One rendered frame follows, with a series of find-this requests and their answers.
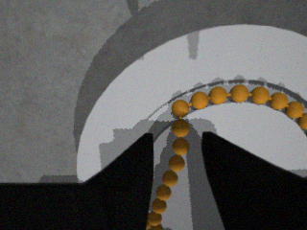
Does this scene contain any grey round tray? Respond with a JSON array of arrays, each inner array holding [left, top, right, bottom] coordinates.
[[77, 24, 307, 230]]

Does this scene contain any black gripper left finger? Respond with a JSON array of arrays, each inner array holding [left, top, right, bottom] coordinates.
[[0, 133, 154, 230]]

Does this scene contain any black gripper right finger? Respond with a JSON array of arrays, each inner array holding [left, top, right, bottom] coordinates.
[[201, 131, 307, 230]]

